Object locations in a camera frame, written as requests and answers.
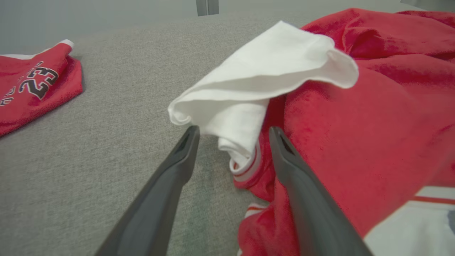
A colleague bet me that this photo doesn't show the red Bulls 23 shorts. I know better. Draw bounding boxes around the red Bulls 23 shorts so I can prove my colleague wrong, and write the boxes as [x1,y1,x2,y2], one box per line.
[0,39,84,138]

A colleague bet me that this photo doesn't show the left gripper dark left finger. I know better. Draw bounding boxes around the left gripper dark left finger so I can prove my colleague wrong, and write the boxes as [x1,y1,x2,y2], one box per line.
[95,125,200,256]

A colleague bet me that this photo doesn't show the red shirt with white sleeves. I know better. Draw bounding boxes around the red shirt with white sleeves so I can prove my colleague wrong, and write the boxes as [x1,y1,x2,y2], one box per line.
[168,8,455,256]

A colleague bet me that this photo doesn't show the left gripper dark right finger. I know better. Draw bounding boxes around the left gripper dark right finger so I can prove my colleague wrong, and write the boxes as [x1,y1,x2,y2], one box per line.
[269,126,374,256]

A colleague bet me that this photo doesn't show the grey partition post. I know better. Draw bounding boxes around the grey partition post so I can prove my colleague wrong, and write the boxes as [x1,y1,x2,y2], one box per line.
[196,0,219,17]

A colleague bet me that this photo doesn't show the grey metal door frame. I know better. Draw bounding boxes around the grey metal door frame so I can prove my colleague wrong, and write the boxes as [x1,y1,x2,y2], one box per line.
[400,0,455,12]

